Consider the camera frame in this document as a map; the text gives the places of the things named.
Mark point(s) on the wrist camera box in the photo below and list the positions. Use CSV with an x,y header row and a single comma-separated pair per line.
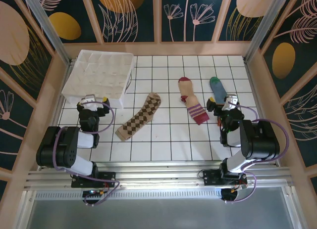
x,y
89,103
230,103

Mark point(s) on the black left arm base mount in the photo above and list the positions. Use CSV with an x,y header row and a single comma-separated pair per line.
x,y
106,177

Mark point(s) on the beige sock with maroon toe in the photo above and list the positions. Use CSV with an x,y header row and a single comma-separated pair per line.
x,y
189,95

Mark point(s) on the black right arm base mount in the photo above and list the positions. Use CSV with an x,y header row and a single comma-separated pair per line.
x,y
210,177

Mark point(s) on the grey metal panel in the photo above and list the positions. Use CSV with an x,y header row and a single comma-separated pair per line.
x,y
158,214

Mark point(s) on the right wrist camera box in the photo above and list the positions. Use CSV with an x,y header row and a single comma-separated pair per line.
x,y
230,103

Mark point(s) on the aluminium frame rail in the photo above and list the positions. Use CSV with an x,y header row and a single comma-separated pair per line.
x,y
158,178

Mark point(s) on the black electronics box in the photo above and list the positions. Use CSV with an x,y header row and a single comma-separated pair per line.
x,y
229,194
95,193

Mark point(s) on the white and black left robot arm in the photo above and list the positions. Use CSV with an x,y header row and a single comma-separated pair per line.
x,y
62,150

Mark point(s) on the grey sock with green toe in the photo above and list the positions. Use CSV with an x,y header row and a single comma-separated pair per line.
x,y
218,88

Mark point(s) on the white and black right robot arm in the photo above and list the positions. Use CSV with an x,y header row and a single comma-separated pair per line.
x,y
260,140

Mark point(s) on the brown argyle sock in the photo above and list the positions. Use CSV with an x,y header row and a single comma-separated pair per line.
x,y
138,117

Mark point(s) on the aluminium corner post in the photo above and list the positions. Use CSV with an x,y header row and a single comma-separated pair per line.
x,y
47,26
268,25

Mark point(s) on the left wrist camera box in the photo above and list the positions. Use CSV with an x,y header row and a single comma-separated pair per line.
x,y
89,103

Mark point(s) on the white divided organizer box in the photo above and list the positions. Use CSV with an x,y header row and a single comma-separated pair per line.
x,y
99,73

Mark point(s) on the perforated metal strip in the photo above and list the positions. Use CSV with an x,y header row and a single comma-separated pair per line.
x,y
158,195

